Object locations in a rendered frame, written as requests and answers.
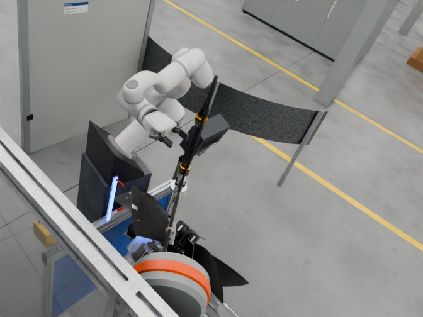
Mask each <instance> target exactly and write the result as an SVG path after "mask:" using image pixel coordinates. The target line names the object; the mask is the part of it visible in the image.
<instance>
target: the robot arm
mask: <svg viewBox="0 0 423 317"><path fill-rule="evenodd" d="M191 82H192V83H193V84H194V85H196V86H197V87H199V88H202V89H205V88H207V87H209V86H210V85H211V84H212V82H213V71H212V68H211V67H210V65H209V63H208V62H207V60H206V58H205V54H204V52H203V51H202V50H201V49H199V48H192V49H188V48H180V49H178V50H176V51H175V53H174V54H173V56H172V60H171V63H170V64H169V65H168V66H166V67H165V68H164V69H162V70H161V71H160V72H158V73H157V74H156V73H154V72H151V71H147V70H145V71H141V72H139V73H138V74H135V75H134V76H133V77H131V78H130V79H129V80H127V81H126V83H124V85H123V89H122V90H121V91H120V92H119V93H118V95H117V97H116V101H117V103H118V104H119V105H120V106H121V107H123V108H124V109H125V110H126V111H128V112H129V113H130V114H131V115H132V116H133V117H134V118H135V120H134V121H132V122H131V123H130V124H129V125H128V126H127V127H126V128H125V129H124V130H123V131H122V132H121V133H120V134H119V135H118V136H117V137H116V138H115V137H113V136H111V135H109V136H108V139H109V141H110V142H111V144H112V145H113V146H114V147H115V148H116V149H117V150H118V151H119V152H120V153H121V154H122V155H123V156H124V157H126V158H127V159H129V160H133V157H132V154H131V152H132V151H133V150H134V149H135V148H137V147H138V146H139V145H140V144H141V143H142V142H143V141H144V140H145V139H146V138H147V137H148V136H149V138H152V139H154V140H158V141H160V142H163V143H164V144H165V145H167V146H168V147H169V148H171V147H172V144H173V141H172V140H171V139H170V138H168V136H169V135H172V134H173V133H177V134H179V136H180V137H181V138H182V139H183V140H185V141H186V140H187V139H188V136H189V135H188V134H187V133H186V132H185V131H184V130H183V126H182V124H181V122H180V121H182V120H183V118H184V115H185V110H184V108H183V107H182V106H181V104H180V103H179V102H178V101H177V100H176V99H179V98H181V97H183V96H184V95H185V94H186V93H187V92H188V90H189V88H190V87H191ZM150 86H153V87H154V89H153V90H152V91H151V92H150V93H149V101H150V103H149V102H148V100H146V98H145V97H144V91H145V90H146V89H147V88H149V87H150ZM176 128H177V129H178V131H177V130H176Z"/></svg>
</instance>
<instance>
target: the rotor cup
mask: <svg viewBox="0 0 423 317"><path fill-rule="evenodd" d="M181 225H183V226H182V227H181V229H180V230H179V231H178V229H179V227H180V226H181ZM194 236H195V238H194V239H193V240H192V241H191V242H192V243H193V244H194V243H196V242H197V241H198V240H199V239H200V236H199V235H198V234H197V233H196V232H195V231H194V230H193V229H192V228H190V227H189V226H188V225H187V224H186V223H185V222H184V221H183V220H179V221H178V222H177V223H176V234H175V238H174V244H173V245H171V246H170V245H169V244H168V247H167V251H168V252H172V253H178V254H181V255H183V252H184V249H185V244H186V238H189V239H190V240H191V239H192V238H193V237H194Z"/></svg>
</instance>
